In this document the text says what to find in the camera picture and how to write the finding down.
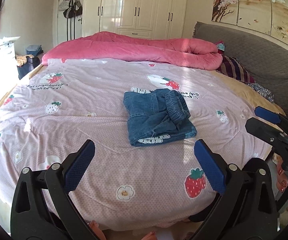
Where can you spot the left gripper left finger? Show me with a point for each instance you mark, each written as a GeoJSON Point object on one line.
{"type": "Point", "coordinates": [42, 208]}

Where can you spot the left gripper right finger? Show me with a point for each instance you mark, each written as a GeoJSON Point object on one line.
{"type": "Point", "coordinates": [245, 207]}

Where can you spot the grey quilted headboard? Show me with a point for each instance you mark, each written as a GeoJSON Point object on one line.
{"type": "Point", "coordinates": [266, 61]}

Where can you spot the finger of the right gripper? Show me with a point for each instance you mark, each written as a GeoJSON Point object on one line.
{"type": "Point", "coordinates": [273, 136]}
{"type": "Point", "coordinates": [277, 119]}

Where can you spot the hanging bags on door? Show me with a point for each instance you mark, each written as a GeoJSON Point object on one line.
{"type": "Point", "coordinates": [71, 8]}

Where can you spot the striped maroon pillow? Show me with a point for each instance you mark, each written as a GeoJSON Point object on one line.
{"type": "Point", "coordinates": [232, 68]}

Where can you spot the blue denim pants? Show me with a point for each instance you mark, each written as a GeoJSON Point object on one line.
{"type": "Point", "coordinates": [158, 117]}

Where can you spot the cream white wardrobe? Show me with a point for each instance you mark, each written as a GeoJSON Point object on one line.
{"type": "Point", "coordinates": [148, 19]}

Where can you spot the right hand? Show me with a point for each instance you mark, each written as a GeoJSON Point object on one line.
{"type": "Point", "coordinates": [282, 180]}

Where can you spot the pink plush blanket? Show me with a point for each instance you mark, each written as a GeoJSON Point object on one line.
{"type": "Point", "coordinates": [182, 52]}

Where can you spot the pink strawberry print quilt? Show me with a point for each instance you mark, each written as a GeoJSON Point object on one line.
{"type": "Point", "coordinates": [51, 114]}

